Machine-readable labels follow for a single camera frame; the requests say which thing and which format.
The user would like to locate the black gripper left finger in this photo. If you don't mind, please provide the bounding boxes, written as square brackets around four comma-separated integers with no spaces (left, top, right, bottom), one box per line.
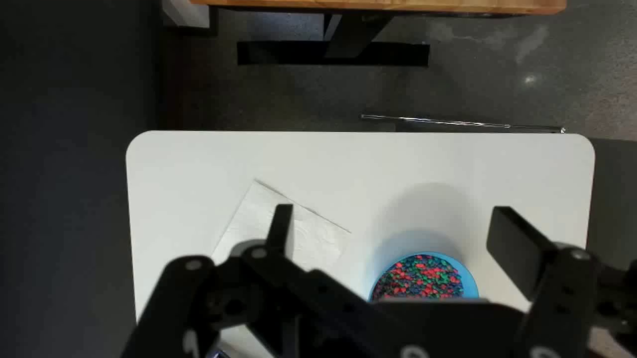
[122,203,400,358]

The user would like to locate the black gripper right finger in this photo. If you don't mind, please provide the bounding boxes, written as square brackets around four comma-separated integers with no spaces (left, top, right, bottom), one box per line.
[486,205,637,358]

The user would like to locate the blue plastic bowl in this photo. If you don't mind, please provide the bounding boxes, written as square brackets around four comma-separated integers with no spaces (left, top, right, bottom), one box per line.
[366,249,482,305]

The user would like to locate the white paper towel sheet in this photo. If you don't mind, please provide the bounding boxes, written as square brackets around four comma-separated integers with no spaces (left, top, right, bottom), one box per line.
[213,178,355,267]

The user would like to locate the colourful candy pile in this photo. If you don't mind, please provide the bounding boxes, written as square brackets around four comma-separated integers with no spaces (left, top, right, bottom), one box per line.
[372,255,466,303]

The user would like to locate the black table base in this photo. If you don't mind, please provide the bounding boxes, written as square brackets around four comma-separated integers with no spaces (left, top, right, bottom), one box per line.
[235,13,432,68]

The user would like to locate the wooden table top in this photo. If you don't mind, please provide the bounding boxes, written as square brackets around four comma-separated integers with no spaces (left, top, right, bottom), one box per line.
[191,0,569,19]

